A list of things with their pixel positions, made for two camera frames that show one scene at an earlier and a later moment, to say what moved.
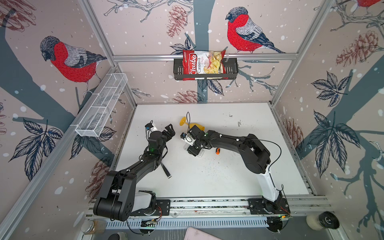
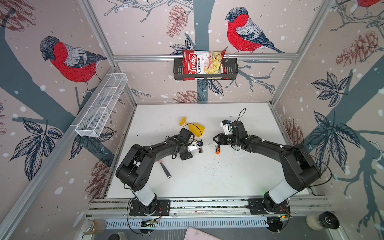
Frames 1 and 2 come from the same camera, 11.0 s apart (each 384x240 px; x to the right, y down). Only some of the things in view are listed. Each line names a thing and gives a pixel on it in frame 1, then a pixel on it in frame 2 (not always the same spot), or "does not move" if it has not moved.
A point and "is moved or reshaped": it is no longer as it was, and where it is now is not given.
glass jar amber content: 92,226 does not move
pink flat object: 192,233 does not move
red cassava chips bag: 200,65 does not move
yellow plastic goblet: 183,122 does not move
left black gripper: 171,132 to 186,155
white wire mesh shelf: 92,124 does not move
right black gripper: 192,152 to 220,138
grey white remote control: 201,153 is moved or reshaped
